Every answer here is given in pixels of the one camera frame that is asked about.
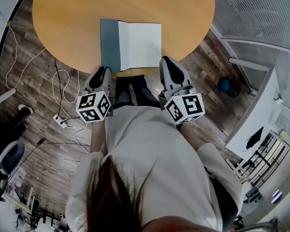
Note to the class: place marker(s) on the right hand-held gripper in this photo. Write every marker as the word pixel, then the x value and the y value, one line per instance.
pixel 186 107

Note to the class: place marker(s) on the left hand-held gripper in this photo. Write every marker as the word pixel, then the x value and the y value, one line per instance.
pixel 94 107

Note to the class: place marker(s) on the grey notebook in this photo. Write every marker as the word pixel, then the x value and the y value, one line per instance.
pixel 140 45

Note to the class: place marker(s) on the person's left forearm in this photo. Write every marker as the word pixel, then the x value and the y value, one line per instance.
pixel 98 136

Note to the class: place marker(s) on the person's right forearm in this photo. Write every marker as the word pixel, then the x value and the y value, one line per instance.
pixel 189 134

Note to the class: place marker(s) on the person's left leg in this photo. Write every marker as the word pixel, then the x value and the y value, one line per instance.
pixel 122 93

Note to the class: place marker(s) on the person's leg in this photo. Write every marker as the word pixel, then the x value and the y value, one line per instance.
pixel 122 93
pixel 145 93

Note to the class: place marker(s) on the person's right leg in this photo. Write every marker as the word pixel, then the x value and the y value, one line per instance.
pixel 145 93

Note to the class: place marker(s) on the white power strip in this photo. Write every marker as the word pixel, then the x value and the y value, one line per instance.
pixel 60 121

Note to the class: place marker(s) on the person's white sweatshirt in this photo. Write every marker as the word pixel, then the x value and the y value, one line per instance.
pixel 154 158

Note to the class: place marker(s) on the white metal bar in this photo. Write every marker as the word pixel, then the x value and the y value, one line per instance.
pixel 3 98

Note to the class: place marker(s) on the black cloth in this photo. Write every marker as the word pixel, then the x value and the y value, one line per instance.
pixel 255 138

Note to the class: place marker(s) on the small white box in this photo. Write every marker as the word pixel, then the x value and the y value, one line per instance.
pixel 278 97

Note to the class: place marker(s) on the yellow tag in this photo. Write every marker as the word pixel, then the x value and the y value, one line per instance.
pixel 9 23

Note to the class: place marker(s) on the black and white office chair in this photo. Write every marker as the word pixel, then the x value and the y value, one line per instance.
pixel 13 156

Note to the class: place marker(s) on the black metal rack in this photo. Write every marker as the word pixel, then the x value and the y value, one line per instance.
pixel 265 158

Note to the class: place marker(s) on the small green plant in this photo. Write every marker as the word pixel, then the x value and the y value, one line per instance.
pixel 283 134

